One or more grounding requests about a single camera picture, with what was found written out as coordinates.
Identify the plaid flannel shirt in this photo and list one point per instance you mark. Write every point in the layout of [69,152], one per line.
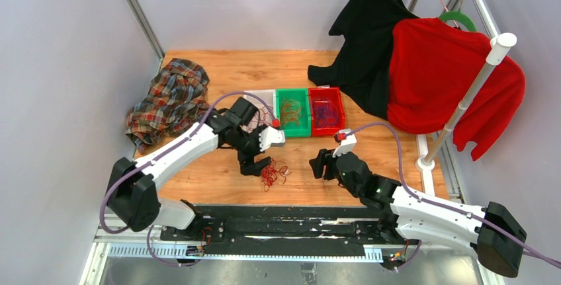
[176,99]

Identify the red plastic bin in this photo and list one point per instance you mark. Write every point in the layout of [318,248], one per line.
[327,111]

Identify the white clothes rack pole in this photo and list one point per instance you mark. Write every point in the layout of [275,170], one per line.
[500,47]

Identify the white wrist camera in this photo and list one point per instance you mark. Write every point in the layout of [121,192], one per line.
[346,141]
[271,137]

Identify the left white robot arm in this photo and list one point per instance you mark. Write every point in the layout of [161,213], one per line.
[132,200]

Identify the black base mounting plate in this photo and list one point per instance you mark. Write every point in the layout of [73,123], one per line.
[310,231]

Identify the red t-shirt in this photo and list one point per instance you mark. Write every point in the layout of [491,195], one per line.
[432,67]

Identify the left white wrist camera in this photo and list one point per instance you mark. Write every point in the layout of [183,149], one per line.
[271,137]

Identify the white plastic bin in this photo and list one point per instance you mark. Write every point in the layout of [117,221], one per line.
[262,117]

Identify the green hanger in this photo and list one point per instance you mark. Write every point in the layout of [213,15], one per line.
[457,16]

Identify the green plastic bin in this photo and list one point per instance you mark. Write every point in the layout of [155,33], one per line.
[294,113]

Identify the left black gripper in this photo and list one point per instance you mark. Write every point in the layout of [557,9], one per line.
[249,166]

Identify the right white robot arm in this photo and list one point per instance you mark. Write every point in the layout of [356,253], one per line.
[489,233]

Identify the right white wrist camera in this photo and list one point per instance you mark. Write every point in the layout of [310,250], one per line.
[346,141]

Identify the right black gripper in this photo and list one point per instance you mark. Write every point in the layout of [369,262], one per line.
[324,155]

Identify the black t-shirt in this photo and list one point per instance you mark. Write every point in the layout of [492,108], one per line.
[361,68]

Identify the slotted aluminium rail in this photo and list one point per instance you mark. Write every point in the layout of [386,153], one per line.
[142,244]

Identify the metal rack top bar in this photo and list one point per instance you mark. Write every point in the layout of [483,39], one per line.
[487,18]

